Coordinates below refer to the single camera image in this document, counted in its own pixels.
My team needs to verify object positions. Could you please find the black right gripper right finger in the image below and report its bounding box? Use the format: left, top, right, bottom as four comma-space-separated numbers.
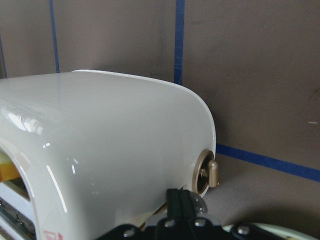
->
179, 189, 213, 240

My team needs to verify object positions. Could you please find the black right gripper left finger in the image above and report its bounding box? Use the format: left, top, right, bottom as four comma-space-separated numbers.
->
154, 188, 181, 240

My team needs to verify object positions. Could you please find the white toaster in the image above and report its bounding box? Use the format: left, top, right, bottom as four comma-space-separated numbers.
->
0, 70, 216, 240

